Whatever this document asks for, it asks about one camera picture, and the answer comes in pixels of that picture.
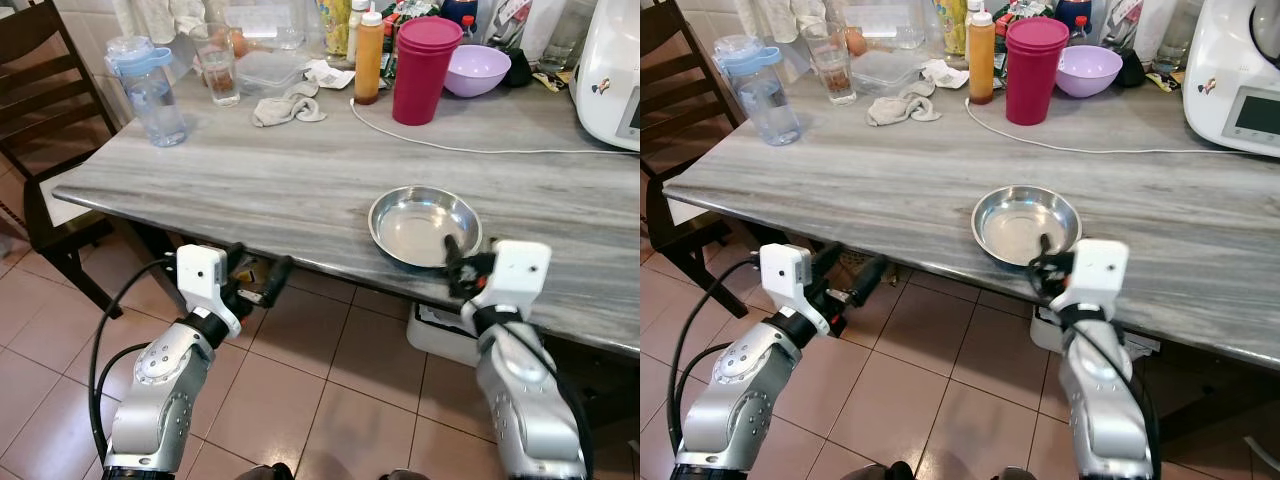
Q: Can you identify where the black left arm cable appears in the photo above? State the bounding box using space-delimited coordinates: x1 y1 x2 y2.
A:
88 258 181 466
668 258 763 456

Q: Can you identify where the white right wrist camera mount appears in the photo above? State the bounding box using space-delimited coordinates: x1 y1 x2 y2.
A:
470 240 553 316
1060 240 1129 311

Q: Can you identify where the orange sauce squeeze bottle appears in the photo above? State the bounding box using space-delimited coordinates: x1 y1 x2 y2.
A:
354 3 385 106
967 10 997 106

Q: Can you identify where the round stainless steel plate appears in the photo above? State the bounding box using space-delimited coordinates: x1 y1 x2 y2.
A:
972 186 1083 267
368 186 483 269

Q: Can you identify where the dark wooden chair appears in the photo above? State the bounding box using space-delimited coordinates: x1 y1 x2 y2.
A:
640 0 746 291
0 0 126 319

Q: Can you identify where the lilac plastic bowl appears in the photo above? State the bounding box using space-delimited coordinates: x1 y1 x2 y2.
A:
1055 45 1124 99
443 45 513 99

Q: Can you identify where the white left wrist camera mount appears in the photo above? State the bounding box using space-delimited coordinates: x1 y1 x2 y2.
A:
176 245 243 337
760 243 831 337

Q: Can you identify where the clear plastic food container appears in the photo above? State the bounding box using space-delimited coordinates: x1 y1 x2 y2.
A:
855 50 926 98
237 50 308 98

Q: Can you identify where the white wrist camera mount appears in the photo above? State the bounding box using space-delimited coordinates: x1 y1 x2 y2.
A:
760 243 831 337
1060 240 1129 311
470 240 553 316
176 245 243 337

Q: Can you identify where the crumpled grey cloth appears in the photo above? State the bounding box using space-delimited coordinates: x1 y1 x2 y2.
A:
252 82 328 128
866 82 942 128

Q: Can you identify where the magenta lidded plastic tumbler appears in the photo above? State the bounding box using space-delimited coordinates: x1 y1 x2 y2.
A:
1005 17 1071 127
392 16 464 126

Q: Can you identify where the crumpled white tissue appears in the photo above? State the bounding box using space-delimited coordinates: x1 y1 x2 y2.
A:
304 60 356 91
920 60 969 89

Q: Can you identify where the white kitchen appliance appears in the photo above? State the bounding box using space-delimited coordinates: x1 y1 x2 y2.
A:
1183 0 1280 159
575 0 641 153

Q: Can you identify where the clear drinking glass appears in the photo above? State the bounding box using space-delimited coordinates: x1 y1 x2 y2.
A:
190 24 242 108
802 22 858 107

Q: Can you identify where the yellow printed package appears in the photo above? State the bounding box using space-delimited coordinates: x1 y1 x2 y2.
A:
935 0 969 57
318 0 352 57

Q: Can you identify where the green printed packet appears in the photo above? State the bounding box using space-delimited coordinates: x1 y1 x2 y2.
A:
996 0 1056 31
383 0 443 51

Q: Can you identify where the thin white power cable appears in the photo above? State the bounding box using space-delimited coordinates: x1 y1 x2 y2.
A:
349 97 613 156
964 97 1201 156

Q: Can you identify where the clear blue-lidded water bottle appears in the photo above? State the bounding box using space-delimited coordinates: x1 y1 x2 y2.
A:
714 35 802 147
105 36 189 148

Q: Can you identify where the small black object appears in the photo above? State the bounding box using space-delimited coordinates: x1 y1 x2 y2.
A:
505 48 536 89
1118 48 1149 89

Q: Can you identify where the hanging white cloth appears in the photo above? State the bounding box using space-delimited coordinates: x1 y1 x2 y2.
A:
115 0 206 46
745 0 831 41

